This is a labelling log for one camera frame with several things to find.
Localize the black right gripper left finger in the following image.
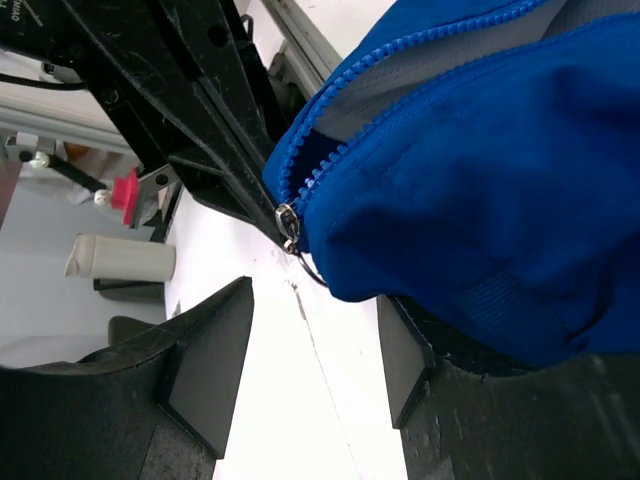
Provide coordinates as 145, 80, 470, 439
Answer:
1, 277, 254, 479

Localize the aluminium table frame rail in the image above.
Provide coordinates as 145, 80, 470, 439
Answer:
0, 0, 346, 156

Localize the red clamp block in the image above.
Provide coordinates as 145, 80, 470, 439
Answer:
110, 168, 139, 226

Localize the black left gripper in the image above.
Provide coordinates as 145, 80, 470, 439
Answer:
1, 1, 283, 243

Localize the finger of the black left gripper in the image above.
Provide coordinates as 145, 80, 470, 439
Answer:
160, 1, 288, 210

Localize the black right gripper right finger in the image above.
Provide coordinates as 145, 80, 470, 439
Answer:
377, 296, 639, 479

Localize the grey paper roll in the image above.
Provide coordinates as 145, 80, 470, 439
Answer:
64, 233, 176, 283

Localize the blue red white hooded jacket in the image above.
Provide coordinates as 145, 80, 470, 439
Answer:
263, 1, 639, 366

